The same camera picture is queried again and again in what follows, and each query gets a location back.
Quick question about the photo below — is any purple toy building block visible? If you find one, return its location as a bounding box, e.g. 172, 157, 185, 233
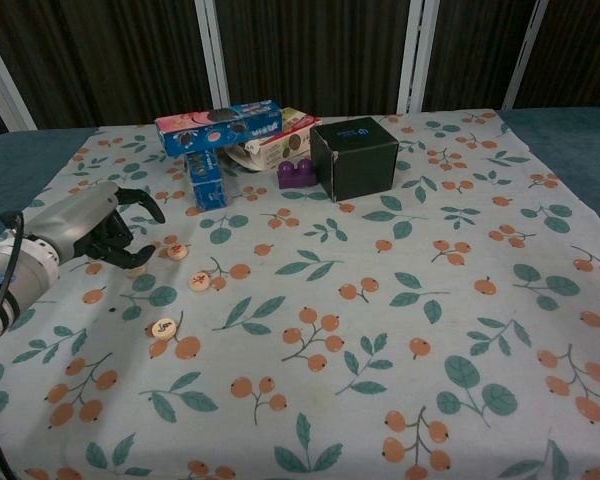
276, 158, 319, 190

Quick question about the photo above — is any floral print tablecloth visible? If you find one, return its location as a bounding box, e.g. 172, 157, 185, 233
0, 109, 600, 480

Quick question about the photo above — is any white pink cookie box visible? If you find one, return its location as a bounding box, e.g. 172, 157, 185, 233
222, 105, 324, 174

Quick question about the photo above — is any small blue Oreo box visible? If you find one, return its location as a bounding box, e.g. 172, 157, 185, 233
184, 149, 230, 209

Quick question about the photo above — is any black cube cardboard box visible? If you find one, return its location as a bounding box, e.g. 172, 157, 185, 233
308, 117, 400, 203

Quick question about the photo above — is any long blue Oreo box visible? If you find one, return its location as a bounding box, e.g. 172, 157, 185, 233
154, 99, 285, 159

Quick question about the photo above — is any white partition frame post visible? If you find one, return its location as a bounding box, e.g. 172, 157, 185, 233
193, 0, 231, 109
501, 0, 552, 111
0, 27, 37, 132
396, 0, 440, 114

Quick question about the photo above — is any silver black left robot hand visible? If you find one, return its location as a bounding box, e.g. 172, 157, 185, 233
23, 181, 167, 269

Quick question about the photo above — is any teal table cover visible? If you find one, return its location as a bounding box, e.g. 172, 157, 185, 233
0, 105, 600, 256

